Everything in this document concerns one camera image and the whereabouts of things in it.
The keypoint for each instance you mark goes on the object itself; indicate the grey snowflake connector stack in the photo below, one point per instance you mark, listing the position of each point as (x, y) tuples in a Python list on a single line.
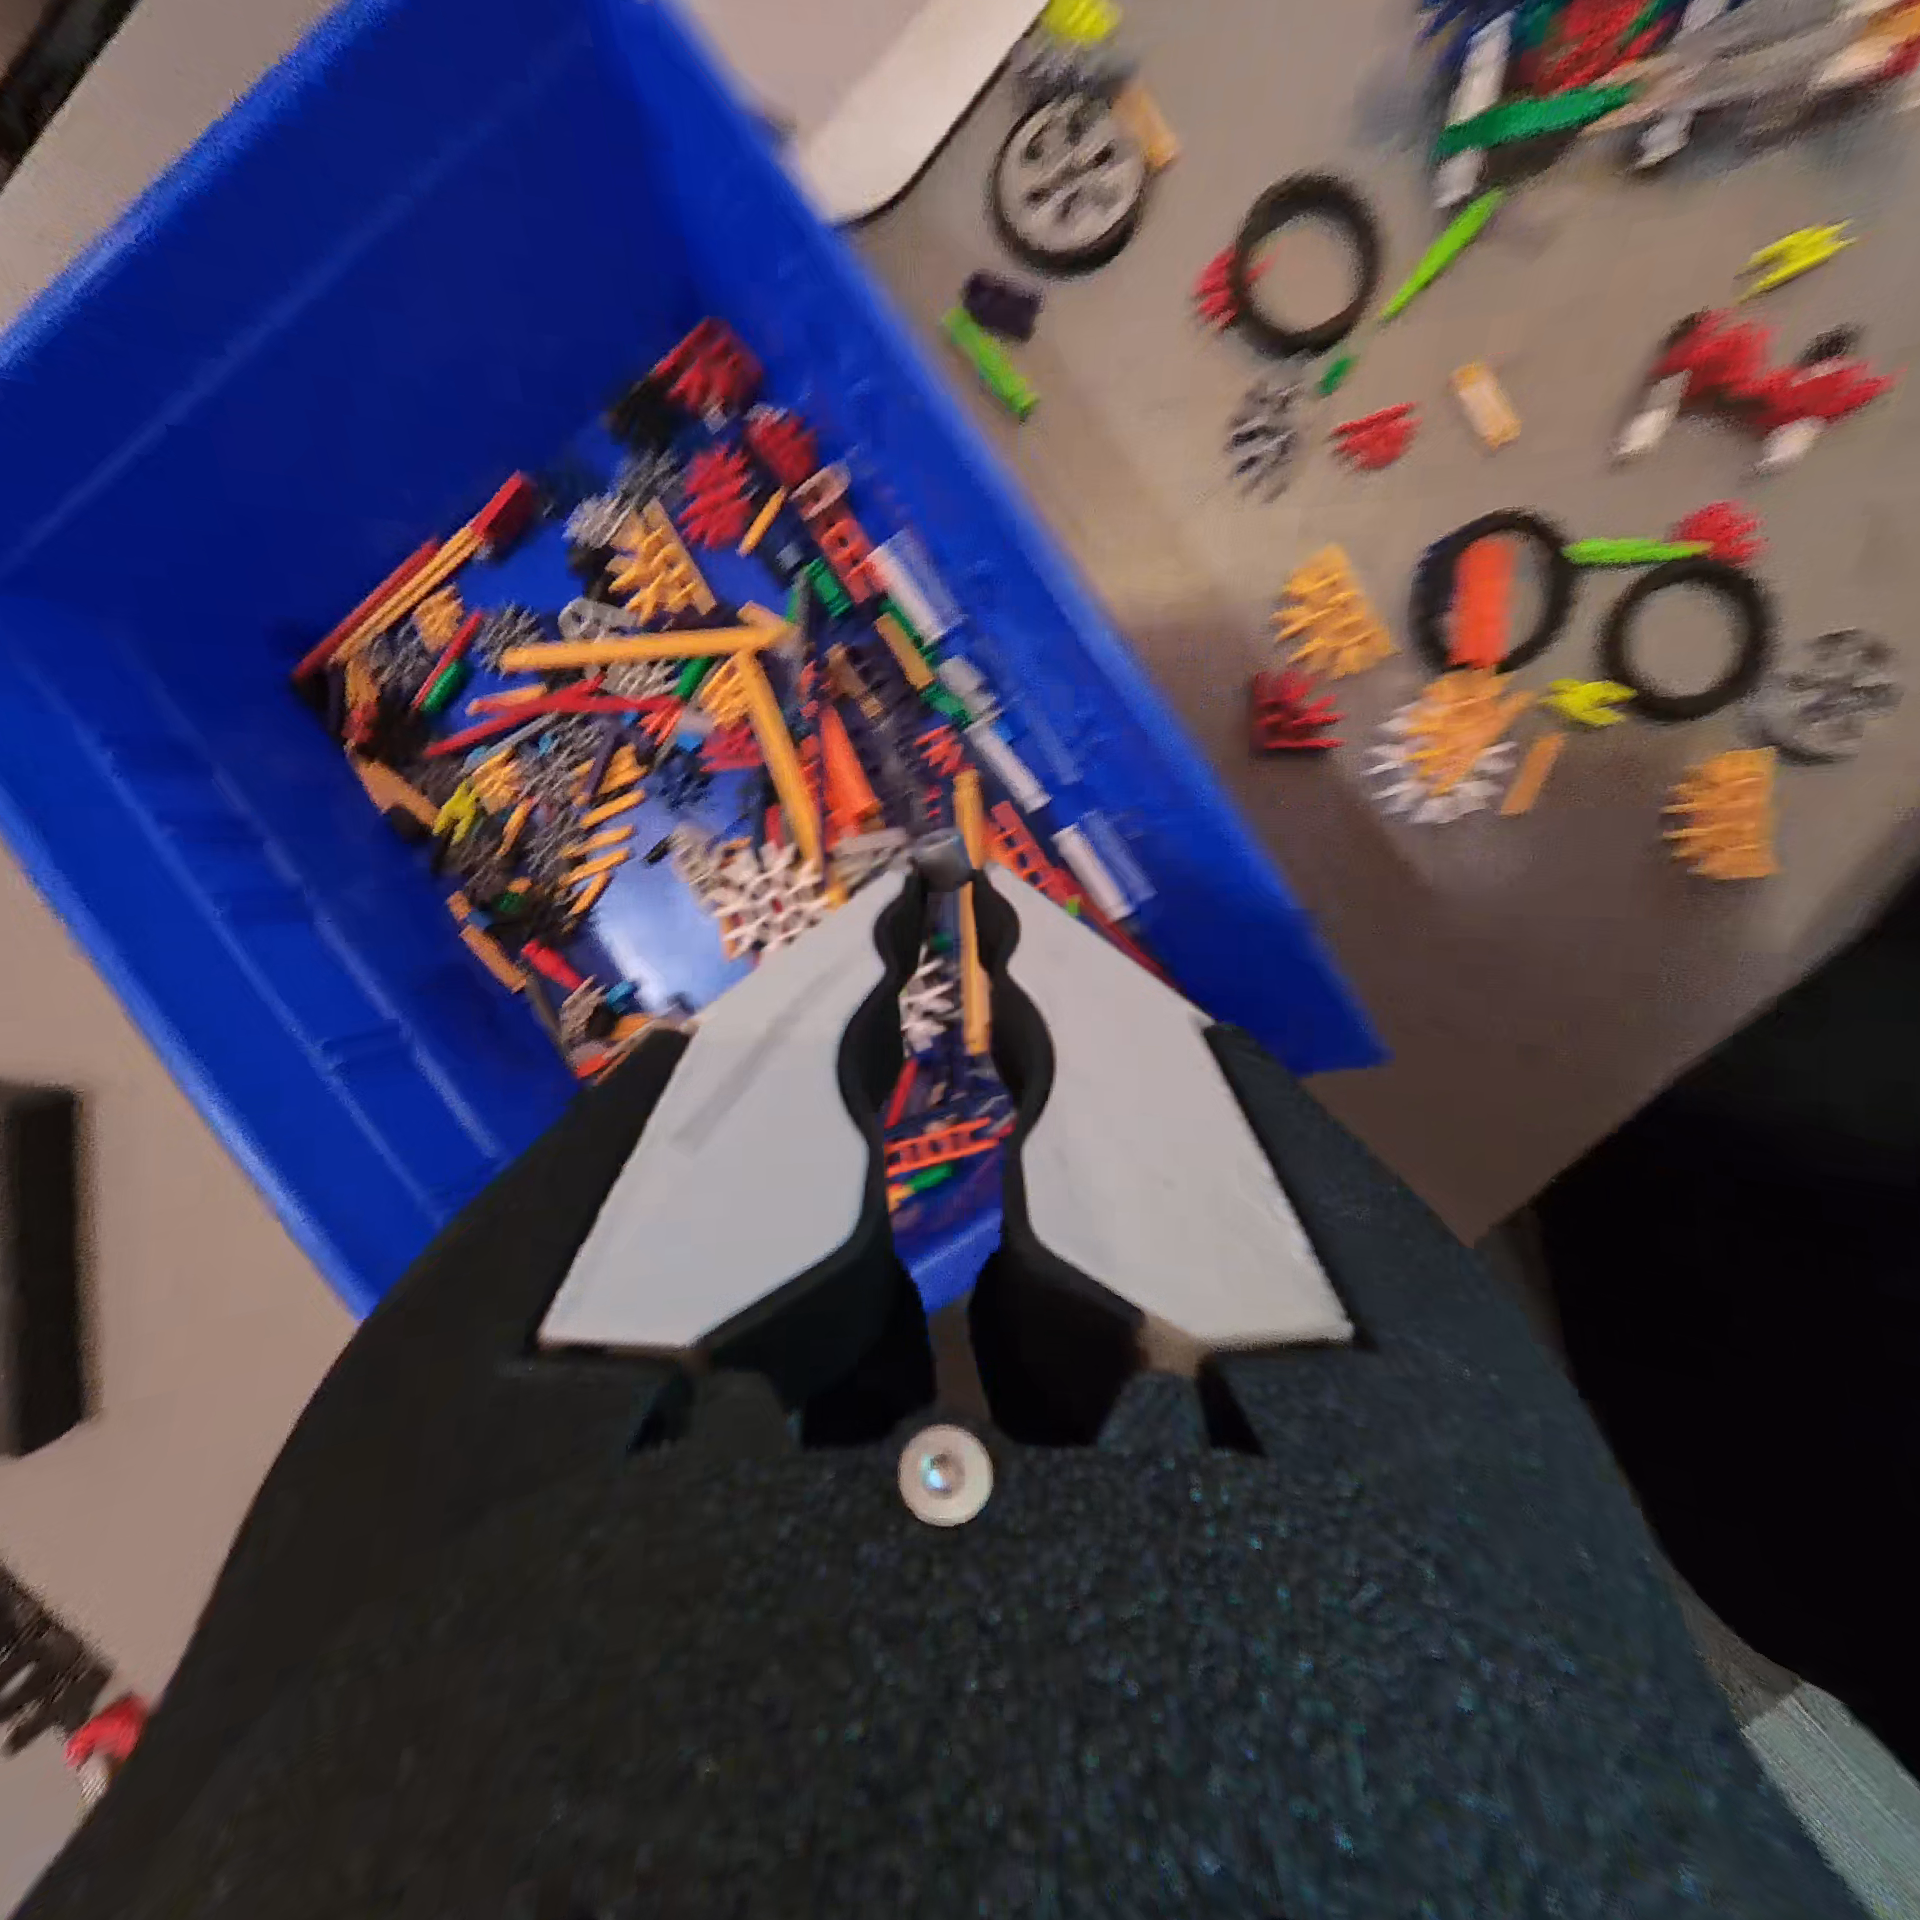
[(1072, 68)]

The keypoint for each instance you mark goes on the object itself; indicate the red toothed strip connector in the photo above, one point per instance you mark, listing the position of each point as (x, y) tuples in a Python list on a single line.
[(1724, 359)]

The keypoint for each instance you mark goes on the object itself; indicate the orange snowflake connector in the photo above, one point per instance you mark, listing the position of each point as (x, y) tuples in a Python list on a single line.
[(1462, 722)]

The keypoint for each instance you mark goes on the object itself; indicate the black toy beam piece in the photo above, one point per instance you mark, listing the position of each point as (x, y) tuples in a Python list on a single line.
[(44, 1659)]

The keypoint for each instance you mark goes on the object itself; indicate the lime green plastic rod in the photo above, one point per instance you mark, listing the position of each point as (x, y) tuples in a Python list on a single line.
[(990, 364), (1441, 254), (1635, 552)]

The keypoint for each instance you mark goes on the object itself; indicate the grey rod sleeve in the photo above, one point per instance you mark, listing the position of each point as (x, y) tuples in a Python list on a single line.
[(942, 860)]

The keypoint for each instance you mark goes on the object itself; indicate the blue plastic bin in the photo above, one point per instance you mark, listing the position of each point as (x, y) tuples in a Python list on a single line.
[(225, 452)]

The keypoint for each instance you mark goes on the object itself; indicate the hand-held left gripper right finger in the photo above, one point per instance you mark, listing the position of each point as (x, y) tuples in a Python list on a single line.
[(1185, 1184)]

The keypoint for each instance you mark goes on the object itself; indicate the white snowflake connector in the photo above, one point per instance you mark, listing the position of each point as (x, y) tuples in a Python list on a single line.
[(1410, 787)]

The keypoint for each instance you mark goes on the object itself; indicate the small red snowflake connector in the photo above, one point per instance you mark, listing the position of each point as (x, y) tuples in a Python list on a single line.
[(1716, 533)]

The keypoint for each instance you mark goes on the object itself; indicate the white plastic rod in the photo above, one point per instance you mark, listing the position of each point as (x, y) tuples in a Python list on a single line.
[(1793, 445), (1641, 423)]

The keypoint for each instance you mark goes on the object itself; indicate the yellow clip connector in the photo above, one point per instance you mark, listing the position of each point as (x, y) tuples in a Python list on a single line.
[(1080, 19), (1796, 259), (1586, 702)]

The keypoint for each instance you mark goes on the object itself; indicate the red wedge connector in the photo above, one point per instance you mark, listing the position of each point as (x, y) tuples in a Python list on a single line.
[(1293, 715)]

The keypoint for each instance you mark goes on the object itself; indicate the orange plastic rod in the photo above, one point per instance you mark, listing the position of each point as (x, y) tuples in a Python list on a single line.
[(1150, 130), (1484, 406), (1532, 774)]

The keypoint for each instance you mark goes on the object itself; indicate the grey half-circle connector stack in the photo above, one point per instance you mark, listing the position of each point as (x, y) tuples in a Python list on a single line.
[(1267, 436)]

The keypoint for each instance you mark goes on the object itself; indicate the black tyre grey hub wheel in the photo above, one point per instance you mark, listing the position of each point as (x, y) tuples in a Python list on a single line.
[(1068, 182)]

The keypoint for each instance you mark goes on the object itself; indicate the purple clip connector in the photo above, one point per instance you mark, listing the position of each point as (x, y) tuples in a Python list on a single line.
[(1002, 304)]

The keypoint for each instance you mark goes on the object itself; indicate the small red toy piece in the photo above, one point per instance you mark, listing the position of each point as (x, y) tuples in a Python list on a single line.
[(108, 1734)]

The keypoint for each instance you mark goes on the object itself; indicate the grey wheel hub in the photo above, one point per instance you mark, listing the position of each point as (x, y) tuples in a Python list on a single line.
[(1822, 699)]

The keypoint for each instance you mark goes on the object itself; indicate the orange-red ladder connector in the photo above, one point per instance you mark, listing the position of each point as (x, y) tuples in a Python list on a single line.
[(1484, 599)]

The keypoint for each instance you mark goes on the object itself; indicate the multicoloured construction toy model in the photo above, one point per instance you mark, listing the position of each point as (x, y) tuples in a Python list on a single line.
[(1576, 76)]

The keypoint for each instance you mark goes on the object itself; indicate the person's dark clothing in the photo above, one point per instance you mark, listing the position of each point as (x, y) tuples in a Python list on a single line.
[(1770, 1276)]

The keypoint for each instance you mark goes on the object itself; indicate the small green connector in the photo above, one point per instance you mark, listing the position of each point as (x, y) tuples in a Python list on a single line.
[(1338, 372)]

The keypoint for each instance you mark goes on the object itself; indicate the black rubber tyre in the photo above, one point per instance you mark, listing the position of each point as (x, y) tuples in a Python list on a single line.
[(1616, 646), (1248, 284), (1434, 599)]

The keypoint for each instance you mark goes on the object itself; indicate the pile of toy parts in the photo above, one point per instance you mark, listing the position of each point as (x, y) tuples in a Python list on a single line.
[(661, 662)]

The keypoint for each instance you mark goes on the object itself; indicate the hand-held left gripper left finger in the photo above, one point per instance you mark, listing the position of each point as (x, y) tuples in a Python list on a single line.
[(721, 1184)]

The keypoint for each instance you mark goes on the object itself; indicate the red fan connector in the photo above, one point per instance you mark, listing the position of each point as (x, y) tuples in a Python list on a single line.
[(1224, 294), (1371, 438)]

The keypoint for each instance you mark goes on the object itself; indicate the orange half-circle connector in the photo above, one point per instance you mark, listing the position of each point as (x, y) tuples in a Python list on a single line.
[(1333, 615), (1724, 819)]

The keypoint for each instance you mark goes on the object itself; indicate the black rectangular device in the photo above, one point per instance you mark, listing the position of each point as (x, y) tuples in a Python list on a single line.
[(37, 1276)]

